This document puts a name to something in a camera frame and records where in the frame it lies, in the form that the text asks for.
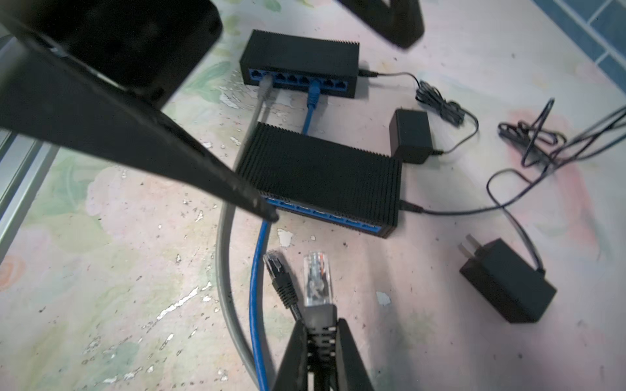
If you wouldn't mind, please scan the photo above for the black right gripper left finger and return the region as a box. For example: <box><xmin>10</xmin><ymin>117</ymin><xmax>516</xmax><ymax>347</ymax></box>
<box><xmin>272</xmin><ymin>320</ymin><xmax>308</xmax><ymax>391</ymax></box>

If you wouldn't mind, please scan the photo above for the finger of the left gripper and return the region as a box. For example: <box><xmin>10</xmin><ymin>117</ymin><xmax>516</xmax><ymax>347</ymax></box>
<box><xmin>1</xmin><ymin>15</ymin><xmax>278</xmax><ymax>223</ymax></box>
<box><xmin>339</xmin><ymin>0</ymin><xmax>425</xmax><ymax>49</ymax></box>

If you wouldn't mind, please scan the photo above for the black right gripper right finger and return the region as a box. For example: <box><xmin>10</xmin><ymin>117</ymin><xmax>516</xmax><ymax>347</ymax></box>
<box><xmin>335</xmin><ymin>319</ymin><xmax>374</xmax><ymax>391</ymax></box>

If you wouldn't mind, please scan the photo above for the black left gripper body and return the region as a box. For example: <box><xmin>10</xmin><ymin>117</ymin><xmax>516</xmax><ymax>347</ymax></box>
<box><xmin>1</xmin><ymin>1</ymin><xmax>223</xmax><ymax>109</ymax></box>

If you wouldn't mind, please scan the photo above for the thin black ethernet cable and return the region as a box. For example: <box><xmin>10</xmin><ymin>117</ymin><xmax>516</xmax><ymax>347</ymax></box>
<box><xmin>302</xmin><ymin>251</ymin><xmax>339</xmax><ymax>391</ymax></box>

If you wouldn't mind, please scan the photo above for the blue ethernet cable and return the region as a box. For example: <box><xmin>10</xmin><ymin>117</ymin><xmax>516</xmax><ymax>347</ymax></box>
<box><xmin>248</xmin><ymin>79</ymin><xmax>323</xmax><ymax>391</ymax></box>

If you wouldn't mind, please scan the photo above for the black network switch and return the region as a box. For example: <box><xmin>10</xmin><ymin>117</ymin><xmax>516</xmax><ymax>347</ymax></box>
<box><xmin>240</xmin><ymin>29</ymin><xmax>360</xmax><ymax>99</ymax></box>
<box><xmin>236</xmin><ymin>122</ymin><xmax>402</xmax><ymax>238</ymax></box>

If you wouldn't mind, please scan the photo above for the grey ethernet cable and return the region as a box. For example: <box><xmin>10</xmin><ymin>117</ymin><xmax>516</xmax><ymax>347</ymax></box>
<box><xmin>214</xmin><ymin>74</ymin><xmax>275</xmax><ymax>387</ymax></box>

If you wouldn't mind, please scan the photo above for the black power adapter left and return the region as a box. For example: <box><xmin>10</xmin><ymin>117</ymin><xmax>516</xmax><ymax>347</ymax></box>
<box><xmin>389</xmin><ymin>109</ymin><xmax>435</xmax><ymax>165</ymax></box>

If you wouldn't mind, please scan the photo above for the black power adapter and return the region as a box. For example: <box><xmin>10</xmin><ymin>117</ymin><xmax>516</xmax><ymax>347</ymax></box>
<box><xmin>459</xmin><ymin>235</ymin><xmax>557</xmax><ymax>324</ymax></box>
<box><xmin>389</xmin><ymin>109</ymin><xmax>435</xmax><ymax>165</ymax></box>

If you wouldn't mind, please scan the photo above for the black power adapter right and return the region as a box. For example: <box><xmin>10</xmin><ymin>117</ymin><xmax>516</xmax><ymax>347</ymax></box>
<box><xmin>459</xmin><ymin>235</ymin><xmax>557</xmax><ymax>324</ymax></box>

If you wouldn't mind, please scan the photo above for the aluminium front rail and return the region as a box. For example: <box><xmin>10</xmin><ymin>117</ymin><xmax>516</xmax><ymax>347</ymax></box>
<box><xmin>1</xmin><ymin>112</ymin><xmax>59</xmax><ymax>258</ymax></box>

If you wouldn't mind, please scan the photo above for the black short ethernet cable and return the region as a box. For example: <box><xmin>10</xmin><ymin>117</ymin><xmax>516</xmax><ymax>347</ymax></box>
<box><xmin>262</xmin><ymin>250</ymin><xmax>304</xmax><ymax>324</ymax></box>

